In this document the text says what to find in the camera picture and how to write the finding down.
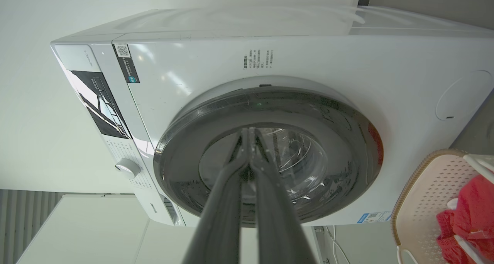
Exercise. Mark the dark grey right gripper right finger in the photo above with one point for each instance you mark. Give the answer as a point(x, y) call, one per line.
point(276, 221)

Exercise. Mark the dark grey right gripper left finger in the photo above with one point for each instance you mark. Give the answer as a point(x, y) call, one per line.
point(220, 221)

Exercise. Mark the pink perforated laundry basket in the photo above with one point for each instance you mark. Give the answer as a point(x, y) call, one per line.
point(424, 206)

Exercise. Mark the dark round washing machine door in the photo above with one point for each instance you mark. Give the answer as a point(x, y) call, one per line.
point(328, 140)

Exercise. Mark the silver washing machine control knob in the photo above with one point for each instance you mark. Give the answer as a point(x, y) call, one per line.
point(128, 168)

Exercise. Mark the white cabinet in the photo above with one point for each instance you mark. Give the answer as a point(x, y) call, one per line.
point(88, 233)

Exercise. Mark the white front-load washing machine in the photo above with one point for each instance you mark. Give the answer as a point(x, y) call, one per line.
point(308, 63)

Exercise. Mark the red garment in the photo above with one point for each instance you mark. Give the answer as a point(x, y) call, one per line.
point(471, 217)

